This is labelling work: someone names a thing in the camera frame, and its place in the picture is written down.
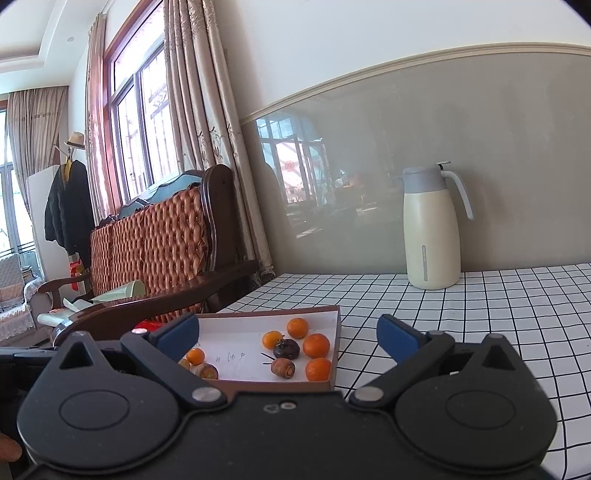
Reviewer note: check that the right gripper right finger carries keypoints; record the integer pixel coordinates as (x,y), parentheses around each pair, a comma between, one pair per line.
(458,407)

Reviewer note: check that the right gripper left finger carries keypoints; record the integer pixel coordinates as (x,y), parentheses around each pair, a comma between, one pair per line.
(113,408)

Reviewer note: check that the small tan potato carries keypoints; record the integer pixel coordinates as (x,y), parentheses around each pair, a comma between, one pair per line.
(184,363)

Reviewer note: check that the yellow-orange kumquat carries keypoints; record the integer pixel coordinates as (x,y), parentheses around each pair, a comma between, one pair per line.
(195,356)

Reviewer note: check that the orange mandarin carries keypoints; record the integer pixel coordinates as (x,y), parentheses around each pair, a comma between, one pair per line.
(316,346)
(297,328)
(318,370)

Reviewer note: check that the small orange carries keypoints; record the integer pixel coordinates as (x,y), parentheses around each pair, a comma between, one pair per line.
(271,339)

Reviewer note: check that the brownish carrot chunk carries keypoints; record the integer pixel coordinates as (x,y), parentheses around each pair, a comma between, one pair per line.
(283,368)

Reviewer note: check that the dark purple passion fruit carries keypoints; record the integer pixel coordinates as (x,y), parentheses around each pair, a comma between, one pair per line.
(287,349)

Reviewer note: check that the person left hand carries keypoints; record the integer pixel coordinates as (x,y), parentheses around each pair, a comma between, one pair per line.
(10,450)

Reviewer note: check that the red bag on sofa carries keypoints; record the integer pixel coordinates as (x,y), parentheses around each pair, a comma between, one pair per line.
(149,326)

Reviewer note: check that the checkered white tablecloth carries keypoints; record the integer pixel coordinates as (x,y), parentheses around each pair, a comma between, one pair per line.
(544,312)

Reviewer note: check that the green rolled paper tube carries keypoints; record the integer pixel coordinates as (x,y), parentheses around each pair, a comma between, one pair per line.
(135,288)

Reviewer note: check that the black jacket on rack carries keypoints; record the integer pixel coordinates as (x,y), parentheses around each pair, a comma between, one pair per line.
(69,219)

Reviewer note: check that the wooden sofa orange cushion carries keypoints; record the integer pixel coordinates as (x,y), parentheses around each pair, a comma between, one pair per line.
(183,243)

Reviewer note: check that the cream thermos jug grey lid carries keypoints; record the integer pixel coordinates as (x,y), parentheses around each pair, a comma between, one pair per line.
(431,229)

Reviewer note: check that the brown cardboard box tray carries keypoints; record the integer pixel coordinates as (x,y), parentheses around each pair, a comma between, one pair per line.
(232,343)

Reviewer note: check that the straw hat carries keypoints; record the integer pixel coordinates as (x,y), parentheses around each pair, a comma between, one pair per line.
(76,140)

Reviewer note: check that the beige patterned curtain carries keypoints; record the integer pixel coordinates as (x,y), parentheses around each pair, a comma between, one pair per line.
(205,125)

